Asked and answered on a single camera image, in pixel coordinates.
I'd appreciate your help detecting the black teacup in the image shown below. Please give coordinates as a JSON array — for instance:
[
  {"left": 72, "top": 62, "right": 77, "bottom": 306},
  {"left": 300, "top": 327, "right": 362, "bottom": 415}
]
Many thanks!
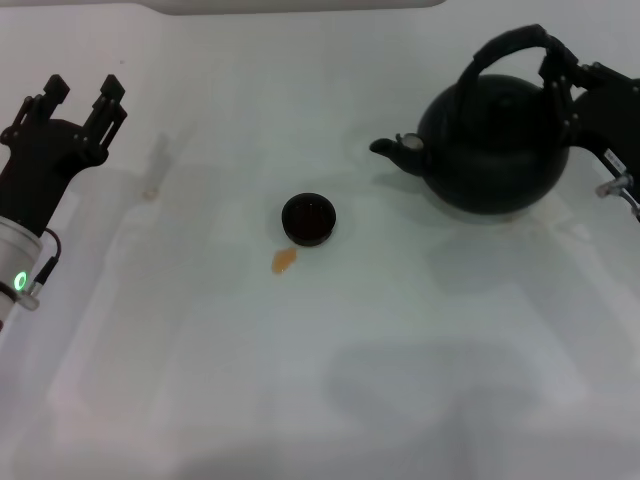
[{"left": 280, "top": 191, "right": 338, "bottom": 249}]

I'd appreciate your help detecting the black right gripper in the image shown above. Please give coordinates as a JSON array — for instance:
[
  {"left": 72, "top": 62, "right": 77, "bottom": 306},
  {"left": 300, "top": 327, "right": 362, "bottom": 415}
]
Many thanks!
[{"left": 538, "top": 36, "right": 640, "bottom": 175}]

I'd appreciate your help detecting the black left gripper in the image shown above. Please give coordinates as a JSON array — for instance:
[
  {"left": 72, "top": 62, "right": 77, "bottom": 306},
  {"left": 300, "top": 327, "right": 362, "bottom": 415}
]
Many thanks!
[{"left": 0, "top": 73, "right": 130, "bottom": 235}]

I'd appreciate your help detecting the black round teapot with handle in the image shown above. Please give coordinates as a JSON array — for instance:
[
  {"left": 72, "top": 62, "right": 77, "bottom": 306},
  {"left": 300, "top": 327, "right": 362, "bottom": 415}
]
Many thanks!
[{"left": 368, "top": 23, "right": 572, "bottom": 217}]

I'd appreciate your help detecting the right arm cable with connector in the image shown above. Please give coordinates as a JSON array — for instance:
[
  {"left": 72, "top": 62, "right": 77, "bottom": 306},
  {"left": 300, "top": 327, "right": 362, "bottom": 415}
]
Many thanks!
[{"left": 596, "top": 171, "right": 640, "bottom": 222}]

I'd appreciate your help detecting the orange tea puddle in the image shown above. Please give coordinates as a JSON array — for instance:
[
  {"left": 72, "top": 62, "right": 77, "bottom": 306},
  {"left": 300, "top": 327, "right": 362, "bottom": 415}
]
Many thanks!
[{"left": 270, "top": 247, "right": 301, "bottom": 276}]

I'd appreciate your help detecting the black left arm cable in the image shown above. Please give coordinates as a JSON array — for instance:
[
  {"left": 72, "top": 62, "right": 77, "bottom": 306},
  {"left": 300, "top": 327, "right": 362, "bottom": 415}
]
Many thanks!
[{"left": 23, "top": 228, "right": 64, "bottom": 297}]

